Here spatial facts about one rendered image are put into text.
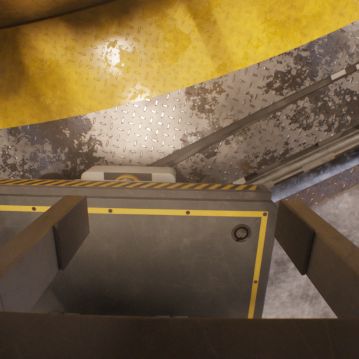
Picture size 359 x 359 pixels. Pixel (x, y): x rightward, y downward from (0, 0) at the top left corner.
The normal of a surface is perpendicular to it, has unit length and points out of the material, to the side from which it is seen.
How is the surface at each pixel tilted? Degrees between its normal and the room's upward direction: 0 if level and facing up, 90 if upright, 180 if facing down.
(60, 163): 0
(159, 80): 0
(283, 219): 90
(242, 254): 0
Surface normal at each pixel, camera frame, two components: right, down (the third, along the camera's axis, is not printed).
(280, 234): -1.00, -0.02
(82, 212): 1.00, 0.02
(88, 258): 0.00, 0.29
